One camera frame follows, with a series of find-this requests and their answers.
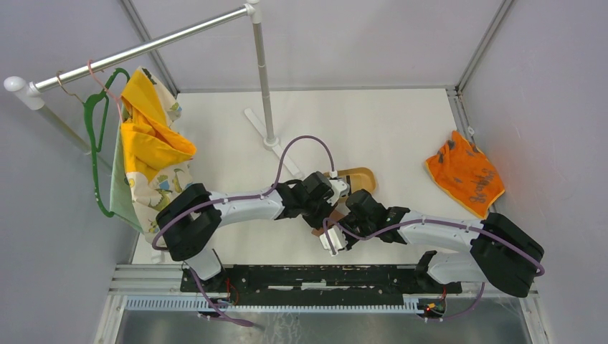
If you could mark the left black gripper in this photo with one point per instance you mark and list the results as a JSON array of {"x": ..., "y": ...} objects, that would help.
[{"x": 319, "y": 223}]

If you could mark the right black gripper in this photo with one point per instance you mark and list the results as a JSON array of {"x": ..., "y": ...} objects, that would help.
[{"x": 342, "y": 222}]

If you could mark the tan oval tray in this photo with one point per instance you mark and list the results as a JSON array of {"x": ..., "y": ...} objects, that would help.
[{"x": 360, "y": 178}]

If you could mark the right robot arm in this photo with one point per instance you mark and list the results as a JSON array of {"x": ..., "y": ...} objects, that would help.
[{"x": 493, "y": 250}]

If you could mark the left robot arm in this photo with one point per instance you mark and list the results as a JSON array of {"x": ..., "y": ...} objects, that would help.
[{"x": 190, "y": 220}]

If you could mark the orange cloth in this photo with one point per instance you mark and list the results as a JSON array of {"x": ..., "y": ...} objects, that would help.
[{"x": 466, "y": 175}]

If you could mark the yellow dinosaur print garment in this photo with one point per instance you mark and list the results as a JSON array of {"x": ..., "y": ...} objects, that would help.
[{"x": 156, "y": 156}]

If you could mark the green hanger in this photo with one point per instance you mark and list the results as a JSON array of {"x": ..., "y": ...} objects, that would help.
[{"x": 96, "y": 139}]

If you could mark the pink hanger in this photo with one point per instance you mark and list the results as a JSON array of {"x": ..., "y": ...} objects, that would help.
[{"x": 107, "y": 91}]

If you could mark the metal clothes rack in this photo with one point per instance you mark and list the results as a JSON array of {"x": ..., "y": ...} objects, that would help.
[{"x": 30, "y": 93}]

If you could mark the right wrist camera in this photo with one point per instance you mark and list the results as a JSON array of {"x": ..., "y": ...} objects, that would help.
[{"x": 333, "y": 240}]

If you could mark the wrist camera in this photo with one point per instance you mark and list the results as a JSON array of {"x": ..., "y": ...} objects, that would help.
[
  {"x": 333, "y": 240},
  {"x": 340, "y": 190}
]

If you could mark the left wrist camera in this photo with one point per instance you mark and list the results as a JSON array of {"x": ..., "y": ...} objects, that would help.
[{"x": 340, "y": 190}]

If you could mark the white cable duct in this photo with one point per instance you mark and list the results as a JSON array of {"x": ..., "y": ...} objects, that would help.
[{"x": 199, "y": 304}]

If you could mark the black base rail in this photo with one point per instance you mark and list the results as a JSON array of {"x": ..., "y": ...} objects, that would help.
[{"x": 318, "y": 285}]

